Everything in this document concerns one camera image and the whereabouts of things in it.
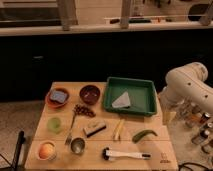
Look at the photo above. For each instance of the green pepper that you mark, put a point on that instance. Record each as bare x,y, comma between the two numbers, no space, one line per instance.
138,136

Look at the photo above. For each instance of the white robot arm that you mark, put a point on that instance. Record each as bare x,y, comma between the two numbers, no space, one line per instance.
186,83

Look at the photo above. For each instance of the dark purple bowl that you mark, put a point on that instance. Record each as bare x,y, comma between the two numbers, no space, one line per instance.
90,94

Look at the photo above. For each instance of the white bowl with orange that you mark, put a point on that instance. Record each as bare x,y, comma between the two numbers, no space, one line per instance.
46,151

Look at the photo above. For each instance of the grey cloth piece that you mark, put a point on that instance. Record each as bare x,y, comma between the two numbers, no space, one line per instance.
122,101

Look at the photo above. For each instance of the bunch of dark grapes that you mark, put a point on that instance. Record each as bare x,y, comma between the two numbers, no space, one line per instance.
84,110

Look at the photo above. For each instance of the green plastic tray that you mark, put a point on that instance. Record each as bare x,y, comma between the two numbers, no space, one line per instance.
141,94

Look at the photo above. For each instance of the blue sponge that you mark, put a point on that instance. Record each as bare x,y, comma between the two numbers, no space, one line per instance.
58,96

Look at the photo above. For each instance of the wooden block eraser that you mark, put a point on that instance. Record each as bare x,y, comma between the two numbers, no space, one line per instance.
94,127

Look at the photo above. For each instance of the green plastic cup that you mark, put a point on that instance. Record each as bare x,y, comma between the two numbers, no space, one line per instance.
54,125

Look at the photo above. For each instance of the white dish brush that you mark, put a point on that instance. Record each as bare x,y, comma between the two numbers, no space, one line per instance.
108,154

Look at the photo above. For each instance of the spice bottles rack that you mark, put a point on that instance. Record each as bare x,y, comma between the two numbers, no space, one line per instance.
195,118

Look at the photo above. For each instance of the black stand left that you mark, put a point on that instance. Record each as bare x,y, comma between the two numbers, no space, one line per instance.
18,157

